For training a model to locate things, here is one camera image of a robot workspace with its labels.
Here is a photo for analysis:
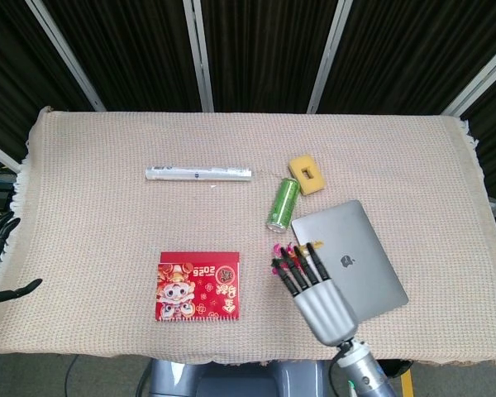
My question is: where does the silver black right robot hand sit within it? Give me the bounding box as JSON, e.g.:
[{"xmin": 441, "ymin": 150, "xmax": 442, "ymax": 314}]
[{"xmin": 270, "ymin": 242, "xmax": 360, "ymax": 347}]

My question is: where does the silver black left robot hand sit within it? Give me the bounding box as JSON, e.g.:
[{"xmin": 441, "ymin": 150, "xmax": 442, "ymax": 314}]
[{"xmin": 0, "ymin": 215, "xmax": 44, "ymax": 324}]

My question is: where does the pink green feather shuttlecock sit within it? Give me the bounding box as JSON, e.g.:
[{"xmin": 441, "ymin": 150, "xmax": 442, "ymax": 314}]
[{"xmin": 271, "ymin": 239, "xmax": 326, "ymax": 279}]

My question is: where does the grey apple laptop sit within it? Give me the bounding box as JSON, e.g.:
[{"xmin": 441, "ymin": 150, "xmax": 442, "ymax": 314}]
[{"xmin": 291, "ymin": 199, "xmax": 410, "ymax": 323}]

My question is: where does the red spiral desk calendar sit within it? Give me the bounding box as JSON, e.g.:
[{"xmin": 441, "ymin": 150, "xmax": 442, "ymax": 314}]
[{"xmin": 154, "ymin": 251, "xmax": 242, "ymax": 323}]

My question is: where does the green drink can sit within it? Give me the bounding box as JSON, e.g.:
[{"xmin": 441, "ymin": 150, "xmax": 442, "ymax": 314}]
[{"xmin": 265, "ymin": 177, "xmax": 302, "ymax": 232}]

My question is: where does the beige woven tablecloth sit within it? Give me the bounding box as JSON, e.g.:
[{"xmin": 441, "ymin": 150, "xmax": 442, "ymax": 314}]
[{"xmin": 0, "ymin": 106, "xmax": 496, "ymax": 367}]

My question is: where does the grey blue robot torso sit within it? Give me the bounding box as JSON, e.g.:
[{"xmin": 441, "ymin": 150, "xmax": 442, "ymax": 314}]
[{"xmin": 138, "ymin": 358, "xmax": 327, "ymax": 397}]

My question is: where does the yellow sponge with hole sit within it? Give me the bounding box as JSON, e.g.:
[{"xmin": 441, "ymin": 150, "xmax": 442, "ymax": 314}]
[{"xmin": 288, "ymin": 154, "xmax": 327, "ymax": 196}]

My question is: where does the dark pleated curtain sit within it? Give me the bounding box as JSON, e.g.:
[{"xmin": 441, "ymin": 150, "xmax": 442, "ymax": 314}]
[{"xmin": 0, "ymin": 0, "xmax": 496, "ymax": 199}]

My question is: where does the black cable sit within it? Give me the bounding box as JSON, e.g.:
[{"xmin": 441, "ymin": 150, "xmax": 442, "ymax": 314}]
[
  {"xmin": 327, "ymin": 357, "xmax": 348, "ymax": 397},
  {"xmin": 64, "ymin": 354, "xmax": 82, "ymax": 397}
]

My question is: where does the white metal frame post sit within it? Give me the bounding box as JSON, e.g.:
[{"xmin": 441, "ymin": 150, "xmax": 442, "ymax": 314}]
[
  {"xmin": 441, "ymin": 39, "xmax": 496, "ymax": 119},
  {"xmin": 0, "ymin": 136, "xmax": 21, "ymax": 174},
  {"xmin": 307, "ymin": 0, "xmax": 354, "ymax": 115},
  {"xmin": 183, "ymin": 0, "xmax": 215, "ymax": 112},
  {"xmin": 24, "ymin": 0, "xmax": 107, "ymax": 112}
]

